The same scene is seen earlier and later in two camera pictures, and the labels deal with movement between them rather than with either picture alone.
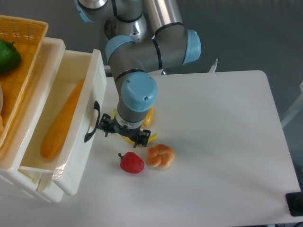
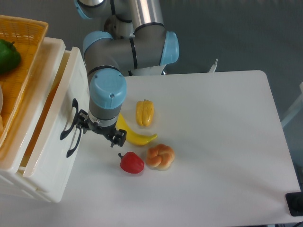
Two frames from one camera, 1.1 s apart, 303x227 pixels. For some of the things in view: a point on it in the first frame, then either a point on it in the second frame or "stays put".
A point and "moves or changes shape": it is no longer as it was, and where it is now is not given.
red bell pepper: (131, 162) stays put
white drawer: (67, 117) moves or changes shape
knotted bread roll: (160, 157) stays put
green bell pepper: (10, 57) stays put
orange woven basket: (28, 35) stays put
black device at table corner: (294, 201) stays put
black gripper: (107, 125) → (110, 132)
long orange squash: (54, 137) → (53, 94)
